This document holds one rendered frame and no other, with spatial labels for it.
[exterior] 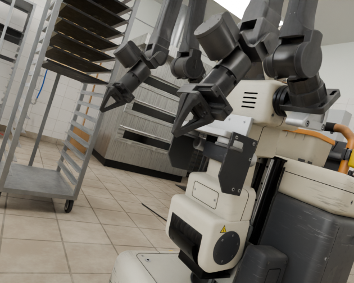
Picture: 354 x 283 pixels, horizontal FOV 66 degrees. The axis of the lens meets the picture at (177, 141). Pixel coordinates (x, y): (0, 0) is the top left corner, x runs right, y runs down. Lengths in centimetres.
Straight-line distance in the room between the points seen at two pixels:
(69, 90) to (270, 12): 453
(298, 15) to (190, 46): 41
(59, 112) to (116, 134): 123
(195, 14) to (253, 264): 81
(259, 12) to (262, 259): 62
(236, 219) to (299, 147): 38
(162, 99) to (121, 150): 103
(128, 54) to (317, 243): 80
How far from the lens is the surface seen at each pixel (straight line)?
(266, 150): 89
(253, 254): 87
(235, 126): 80
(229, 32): 53
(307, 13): 71
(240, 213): 84
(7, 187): 195
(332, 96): 75
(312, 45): 67
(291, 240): 98
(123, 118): 414
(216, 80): 51
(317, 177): 95
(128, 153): 425
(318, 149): 108
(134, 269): 107
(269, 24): 59
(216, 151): 84
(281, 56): 67
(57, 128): 499
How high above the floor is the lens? 76
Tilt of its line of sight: 1 degrees down
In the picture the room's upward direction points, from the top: 18 degrees clockwise
